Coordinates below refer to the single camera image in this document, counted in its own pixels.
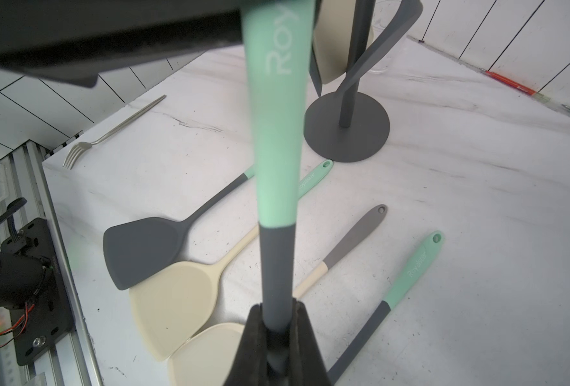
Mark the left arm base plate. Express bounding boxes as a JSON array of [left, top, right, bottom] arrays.
[[0, 218, 74, 366]]

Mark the silver fork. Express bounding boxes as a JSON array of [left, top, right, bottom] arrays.
[[62, 95, 167, 170]]

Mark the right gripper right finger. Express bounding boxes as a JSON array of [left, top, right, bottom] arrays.
[[288, 299, 332, 386]]

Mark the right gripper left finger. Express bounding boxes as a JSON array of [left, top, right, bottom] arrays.
[[224, 304, 268, 386]]

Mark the grey utensil rack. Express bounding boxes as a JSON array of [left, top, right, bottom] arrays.
[[304, 1, 391, 162]]

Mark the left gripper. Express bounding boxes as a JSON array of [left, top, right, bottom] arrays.
[[0, 1, 255, 88]]

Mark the beige spoon green handle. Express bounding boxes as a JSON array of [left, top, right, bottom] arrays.
[[309, 0, 357, 97]]

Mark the beige spatula grey handle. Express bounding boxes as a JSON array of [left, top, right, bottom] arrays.
[[166, 203, 389, 386]]

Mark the beige spatula green handle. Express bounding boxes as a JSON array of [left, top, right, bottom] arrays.
[[129, 158, 335, 363]]

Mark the grey utensil green handle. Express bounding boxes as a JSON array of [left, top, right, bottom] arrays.
[[328, 231, 445, 385]]

